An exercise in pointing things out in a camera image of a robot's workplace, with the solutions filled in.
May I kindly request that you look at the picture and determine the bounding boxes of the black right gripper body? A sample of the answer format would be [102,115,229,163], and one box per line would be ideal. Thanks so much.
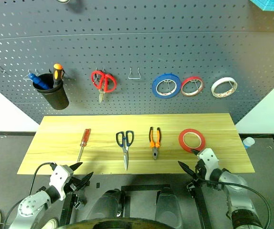
[193,159,208,183]

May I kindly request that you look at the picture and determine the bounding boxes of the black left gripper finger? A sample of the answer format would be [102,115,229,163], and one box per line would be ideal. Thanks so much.
[69,162,84,172]
[79,171,95,189]

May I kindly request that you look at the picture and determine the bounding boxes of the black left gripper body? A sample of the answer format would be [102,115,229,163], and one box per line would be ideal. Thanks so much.
[65,176,85,192]

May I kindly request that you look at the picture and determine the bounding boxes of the wide red tape roll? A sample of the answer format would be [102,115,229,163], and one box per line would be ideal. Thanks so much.
[178,128,206,154]

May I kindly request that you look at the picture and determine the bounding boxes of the white tape roll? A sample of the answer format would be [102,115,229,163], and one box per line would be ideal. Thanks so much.
[211,76,239,98]

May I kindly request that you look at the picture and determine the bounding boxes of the thin red tape roll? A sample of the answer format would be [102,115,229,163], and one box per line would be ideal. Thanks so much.
[180,76,205,97]

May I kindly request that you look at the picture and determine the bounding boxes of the black plastic cup holder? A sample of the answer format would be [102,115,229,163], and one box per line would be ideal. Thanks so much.
[32,73,70,111]

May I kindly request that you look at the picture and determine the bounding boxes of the blue tape roll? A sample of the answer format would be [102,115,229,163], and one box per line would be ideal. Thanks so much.
[151,73,181,99]

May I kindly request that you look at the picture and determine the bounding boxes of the silver cup holder hook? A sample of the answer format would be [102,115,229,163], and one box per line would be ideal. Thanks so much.
[23,68,76,81]

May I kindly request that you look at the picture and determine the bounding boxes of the dark grey perforated pegboard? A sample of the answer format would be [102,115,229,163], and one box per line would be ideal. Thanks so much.
[0,0,274,125]

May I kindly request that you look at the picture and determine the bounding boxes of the teal foam block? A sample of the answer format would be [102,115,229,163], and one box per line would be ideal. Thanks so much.
[248,0,274,12]

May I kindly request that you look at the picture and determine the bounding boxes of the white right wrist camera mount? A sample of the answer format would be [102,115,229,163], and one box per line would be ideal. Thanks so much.
[196,148,221,181]

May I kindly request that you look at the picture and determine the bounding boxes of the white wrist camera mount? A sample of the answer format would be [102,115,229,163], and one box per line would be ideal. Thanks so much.
[196,148,221,181]
[49,164,74,201]

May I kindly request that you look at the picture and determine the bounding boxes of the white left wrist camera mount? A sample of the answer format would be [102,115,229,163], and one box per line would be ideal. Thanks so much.
[49,164,74,201]

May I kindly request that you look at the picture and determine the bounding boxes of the red handled screwdriver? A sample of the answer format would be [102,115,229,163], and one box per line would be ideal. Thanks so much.
[76,128,92,163]

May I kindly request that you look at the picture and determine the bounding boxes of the black metal table frame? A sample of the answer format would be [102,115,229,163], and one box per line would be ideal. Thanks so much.
[58,182,213,229]

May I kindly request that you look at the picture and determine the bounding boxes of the orange handled pliers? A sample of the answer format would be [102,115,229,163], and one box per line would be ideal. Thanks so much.
[148,126,162,161]

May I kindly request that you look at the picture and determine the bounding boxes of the blue black handled scissors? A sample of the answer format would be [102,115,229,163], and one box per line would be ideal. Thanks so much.
[116,130,135,171]

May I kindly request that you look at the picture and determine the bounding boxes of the red handled scissors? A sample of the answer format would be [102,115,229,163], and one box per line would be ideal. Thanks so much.
[90,70,117,104]

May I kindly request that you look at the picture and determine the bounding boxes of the blue handled tool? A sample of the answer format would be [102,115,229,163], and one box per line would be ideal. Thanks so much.
[29,73,50,90]

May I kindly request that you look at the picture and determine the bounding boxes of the orange black handled screwdriver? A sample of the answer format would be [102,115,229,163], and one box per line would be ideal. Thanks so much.
[52,63,64,89]

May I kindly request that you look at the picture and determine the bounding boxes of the silver wire loop hook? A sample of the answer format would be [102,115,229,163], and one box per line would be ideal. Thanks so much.
[127,67,143,80]

